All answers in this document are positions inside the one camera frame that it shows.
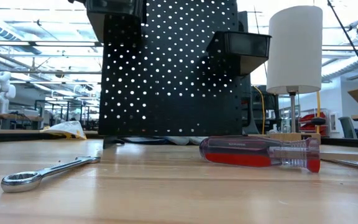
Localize red clear handle screwdriver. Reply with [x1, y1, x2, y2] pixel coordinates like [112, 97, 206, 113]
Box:
[199, 134, 358, 174]

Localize black metal pegboard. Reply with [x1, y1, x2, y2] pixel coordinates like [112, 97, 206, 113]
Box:
[98, 0, 244, 149]

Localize black plastic pegboard bin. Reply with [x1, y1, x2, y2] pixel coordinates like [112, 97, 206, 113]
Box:
[206, 30, 272, 77]
[68, 0, 147, 44]

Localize red plastic bins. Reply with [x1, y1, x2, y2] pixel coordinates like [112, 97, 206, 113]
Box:
[299, 112, 329, 136]

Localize white shade wooden base lamp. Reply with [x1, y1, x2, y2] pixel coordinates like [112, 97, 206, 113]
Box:
[266, 5, 324, 144]

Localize grey chair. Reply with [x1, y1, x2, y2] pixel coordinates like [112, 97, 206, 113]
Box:
[337, 116, 358, 139]

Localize yellow cable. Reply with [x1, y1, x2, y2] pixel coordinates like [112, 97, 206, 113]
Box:
[252, 85, 266, 135]

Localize yellow upright post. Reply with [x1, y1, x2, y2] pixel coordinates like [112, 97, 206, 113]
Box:
[316, 91, 321, 134]

